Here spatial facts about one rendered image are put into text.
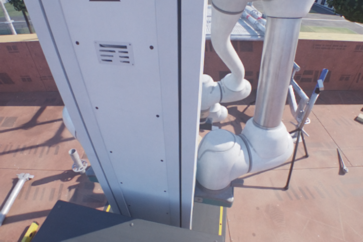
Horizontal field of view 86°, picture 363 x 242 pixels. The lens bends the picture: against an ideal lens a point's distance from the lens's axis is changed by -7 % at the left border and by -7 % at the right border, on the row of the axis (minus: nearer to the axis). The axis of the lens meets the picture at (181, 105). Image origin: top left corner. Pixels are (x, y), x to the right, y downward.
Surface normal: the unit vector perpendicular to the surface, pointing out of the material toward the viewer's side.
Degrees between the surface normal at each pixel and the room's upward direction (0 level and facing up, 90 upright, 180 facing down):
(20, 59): 90
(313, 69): 90
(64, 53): 90
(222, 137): 6
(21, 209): 0
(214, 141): 3
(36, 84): 90
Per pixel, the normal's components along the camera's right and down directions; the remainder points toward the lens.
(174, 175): -0.19, 0.61
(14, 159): 0.00, -0.79
